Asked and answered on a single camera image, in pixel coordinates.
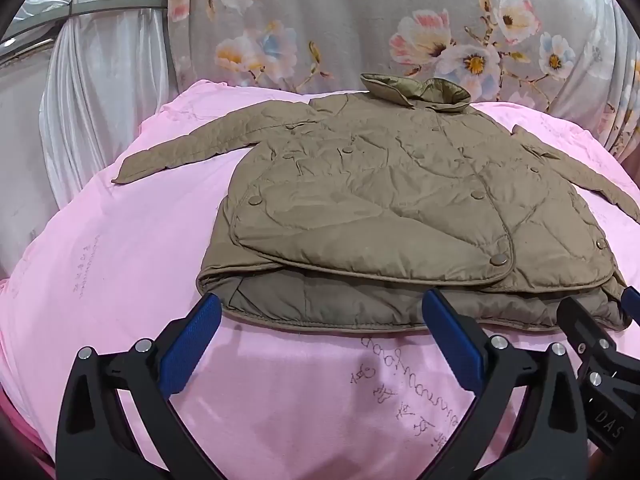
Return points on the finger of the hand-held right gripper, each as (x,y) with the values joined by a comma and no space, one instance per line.
(582,327)
(633,302)

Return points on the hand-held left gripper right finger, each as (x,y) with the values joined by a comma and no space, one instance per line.
(450,340)

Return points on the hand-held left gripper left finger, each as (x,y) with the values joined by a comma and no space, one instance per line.
(192,340)

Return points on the olive quilted jacket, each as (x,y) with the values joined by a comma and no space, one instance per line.
(380,200)

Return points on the pink printed bed sheet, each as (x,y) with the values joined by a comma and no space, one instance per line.
(125,260)

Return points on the white satin curtain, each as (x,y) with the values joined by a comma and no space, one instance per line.
(100,110)

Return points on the grey floral curtain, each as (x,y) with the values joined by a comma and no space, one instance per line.
(350,20)

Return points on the grey metal rail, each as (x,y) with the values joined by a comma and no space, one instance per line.
(110,7)

